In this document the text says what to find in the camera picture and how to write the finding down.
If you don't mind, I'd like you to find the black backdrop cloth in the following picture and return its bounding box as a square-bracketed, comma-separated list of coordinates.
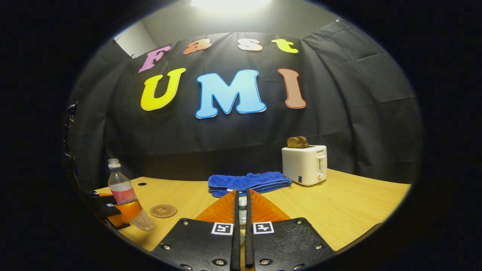
[68, 19, 422, 190]

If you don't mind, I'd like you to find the folded blue towel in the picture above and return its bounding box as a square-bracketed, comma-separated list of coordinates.
[208, 172, 293, 198]

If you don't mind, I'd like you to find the clear plastic water bottle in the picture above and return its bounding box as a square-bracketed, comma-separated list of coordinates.
[108, 158, 155, 231]

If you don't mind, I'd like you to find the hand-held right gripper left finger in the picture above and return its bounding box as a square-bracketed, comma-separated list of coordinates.
[151, 189, 241, 271]

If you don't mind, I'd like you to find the round brown coaster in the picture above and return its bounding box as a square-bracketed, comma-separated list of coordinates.
[149, 204, 177, 218]

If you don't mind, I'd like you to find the dark metal stand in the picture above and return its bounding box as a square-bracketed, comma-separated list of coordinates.
[62, 102, 79, 177]

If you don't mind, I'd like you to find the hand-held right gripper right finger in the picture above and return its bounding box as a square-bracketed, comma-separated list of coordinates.
[245, 189, 336, 271]

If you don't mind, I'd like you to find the white toaster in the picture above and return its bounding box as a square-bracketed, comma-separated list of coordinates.
[282, 145, 328, 186]

